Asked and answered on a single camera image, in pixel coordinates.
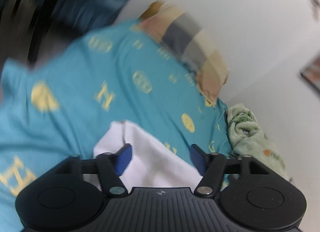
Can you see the green fleece blanket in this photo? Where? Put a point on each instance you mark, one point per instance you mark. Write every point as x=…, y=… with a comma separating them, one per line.
x=248, y=138

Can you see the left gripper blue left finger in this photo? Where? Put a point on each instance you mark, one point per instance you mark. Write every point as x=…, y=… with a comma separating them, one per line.
x=110, y=167

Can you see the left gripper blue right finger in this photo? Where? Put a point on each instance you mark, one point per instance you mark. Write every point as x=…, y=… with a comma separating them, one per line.
x=211, y=167

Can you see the checkered pillow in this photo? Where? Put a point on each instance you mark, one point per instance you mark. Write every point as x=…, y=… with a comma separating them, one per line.
x=175, y=30

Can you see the teal patterned bed sheet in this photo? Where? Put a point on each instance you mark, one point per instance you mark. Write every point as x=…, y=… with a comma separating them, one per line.
x=67, y=105

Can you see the white t-shirt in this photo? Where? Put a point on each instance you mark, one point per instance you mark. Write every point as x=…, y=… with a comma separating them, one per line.
x=152, y=164

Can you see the framed wall picture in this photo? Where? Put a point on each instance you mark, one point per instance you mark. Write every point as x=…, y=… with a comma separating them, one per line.
x=311, y=73

